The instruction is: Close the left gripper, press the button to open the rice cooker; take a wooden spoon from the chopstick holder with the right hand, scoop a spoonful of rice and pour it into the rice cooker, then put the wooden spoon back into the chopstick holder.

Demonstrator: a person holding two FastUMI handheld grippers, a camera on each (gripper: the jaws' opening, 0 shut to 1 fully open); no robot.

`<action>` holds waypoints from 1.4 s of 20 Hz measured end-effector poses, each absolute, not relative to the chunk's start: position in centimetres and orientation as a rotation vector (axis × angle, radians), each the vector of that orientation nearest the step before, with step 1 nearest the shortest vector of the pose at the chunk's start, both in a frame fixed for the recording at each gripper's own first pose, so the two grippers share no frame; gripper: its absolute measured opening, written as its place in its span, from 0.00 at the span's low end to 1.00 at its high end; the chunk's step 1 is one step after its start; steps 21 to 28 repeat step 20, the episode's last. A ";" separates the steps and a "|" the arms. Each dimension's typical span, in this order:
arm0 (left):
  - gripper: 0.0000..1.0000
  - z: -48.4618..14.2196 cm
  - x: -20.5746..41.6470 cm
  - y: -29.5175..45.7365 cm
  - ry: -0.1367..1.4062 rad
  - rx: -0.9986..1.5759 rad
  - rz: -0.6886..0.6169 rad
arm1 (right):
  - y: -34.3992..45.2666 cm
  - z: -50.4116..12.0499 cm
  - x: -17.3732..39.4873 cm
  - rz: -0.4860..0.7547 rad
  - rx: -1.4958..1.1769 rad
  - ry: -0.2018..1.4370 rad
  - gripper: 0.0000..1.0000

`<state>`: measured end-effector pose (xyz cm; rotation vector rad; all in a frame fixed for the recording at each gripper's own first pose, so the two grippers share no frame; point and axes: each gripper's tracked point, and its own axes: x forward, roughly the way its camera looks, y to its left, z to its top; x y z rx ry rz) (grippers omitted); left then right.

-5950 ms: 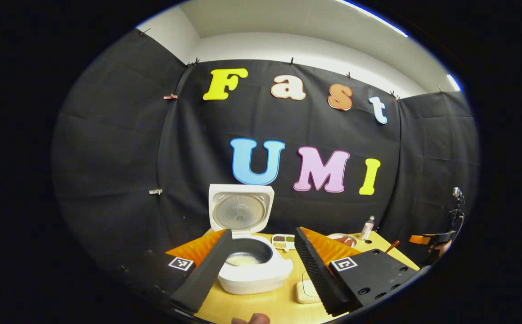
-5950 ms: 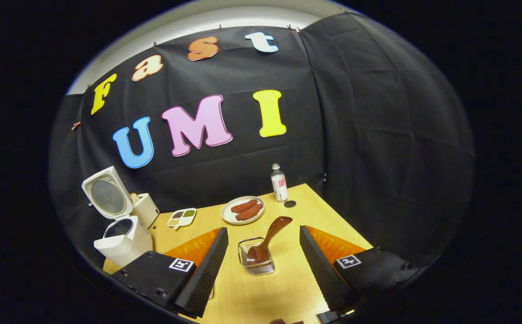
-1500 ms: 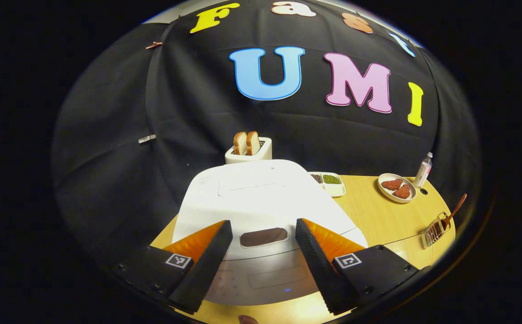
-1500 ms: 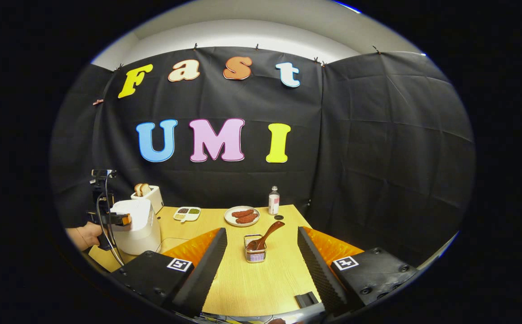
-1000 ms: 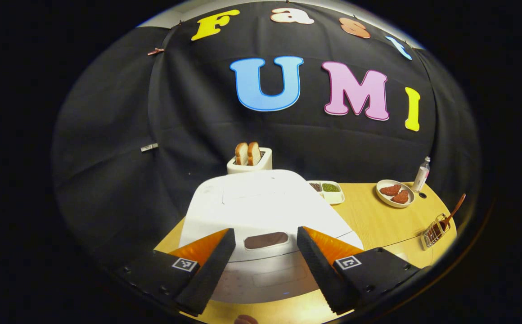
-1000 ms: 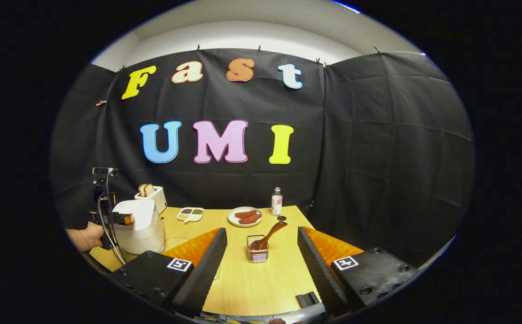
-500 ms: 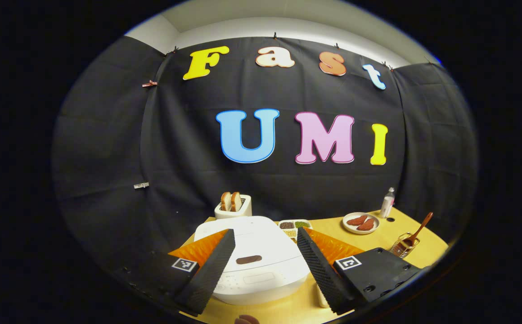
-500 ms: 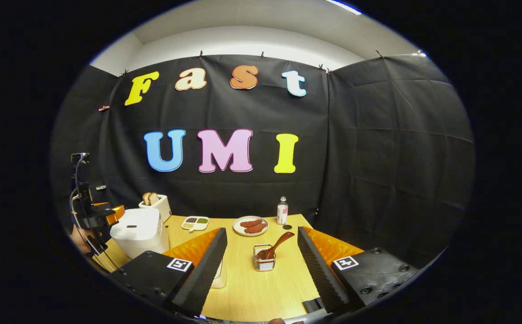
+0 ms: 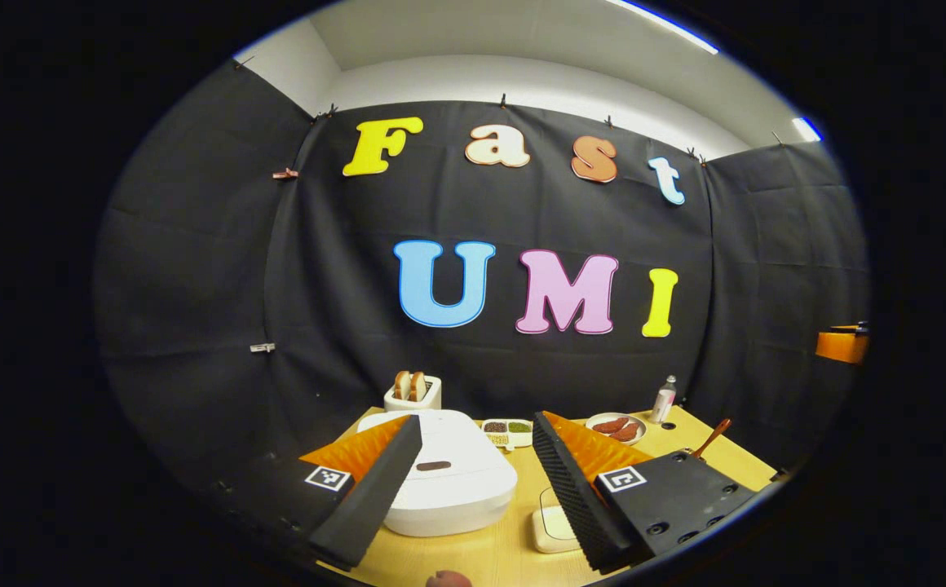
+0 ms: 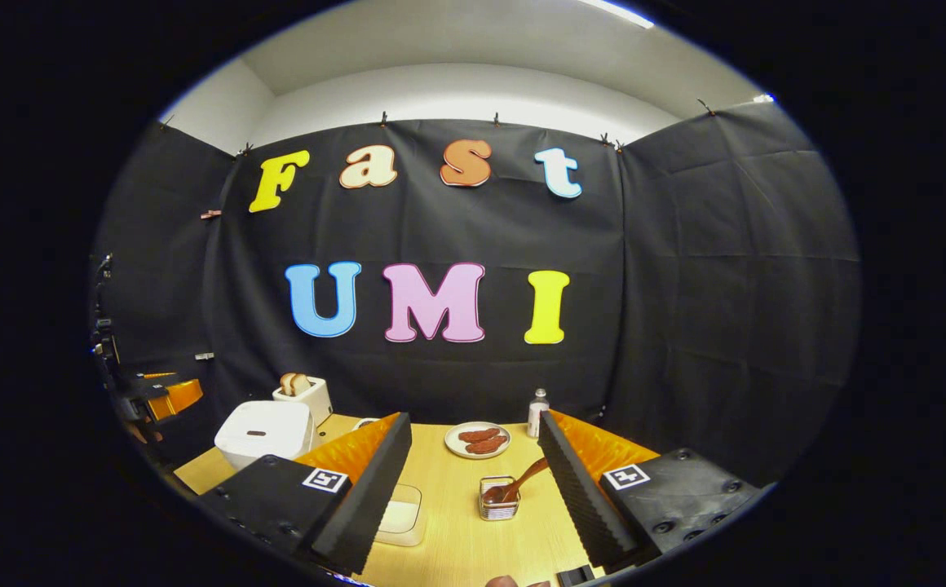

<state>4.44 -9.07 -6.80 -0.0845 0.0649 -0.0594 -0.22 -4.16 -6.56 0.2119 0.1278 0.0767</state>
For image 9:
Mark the black backdrop cloth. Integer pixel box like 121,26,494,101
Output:
94,61,872,490

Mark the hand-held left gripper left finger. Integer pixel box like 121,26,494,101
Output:
196,414,423,572

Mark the white toaster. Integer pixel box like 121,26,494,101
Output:
383,373,443,412

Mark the clear glass container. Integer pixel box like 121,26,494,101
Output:
532,488,581,555

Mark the white rice cooker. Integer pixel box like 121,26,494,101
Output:
356,409,519,538

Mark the small clear bottle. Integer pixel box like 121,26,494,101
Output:
651,375,678,425

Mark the divided white bean dish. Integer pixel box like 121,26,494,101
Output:
481,418,534,452

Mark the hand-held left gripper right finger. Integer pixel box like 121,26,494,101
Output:
532,410,759,574

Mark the brown wooden spoon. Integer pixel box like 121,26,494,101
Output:
689,418,732,461

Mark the round white plate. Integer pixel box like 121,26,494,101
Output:
585,413,648,445

